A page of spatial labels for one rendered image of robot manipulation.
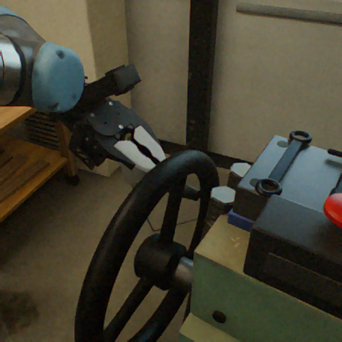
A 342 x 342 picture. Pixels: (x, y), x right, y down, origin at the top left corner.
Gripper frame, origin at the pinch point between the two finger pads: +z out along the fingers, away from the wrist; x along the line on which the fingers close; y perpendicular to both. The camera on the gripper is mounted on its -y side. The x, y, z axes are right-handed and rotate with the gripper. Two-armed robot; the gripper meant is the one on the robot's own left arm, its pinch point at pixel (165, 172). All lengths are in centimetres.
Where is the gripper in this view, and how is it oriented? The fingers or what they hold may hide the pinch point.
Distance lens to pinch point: 51.7
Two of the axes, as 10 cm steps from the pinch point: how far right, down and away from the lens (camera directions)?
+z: 7.3, 6.8, -0.4
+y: -4.2, 5.0, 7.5
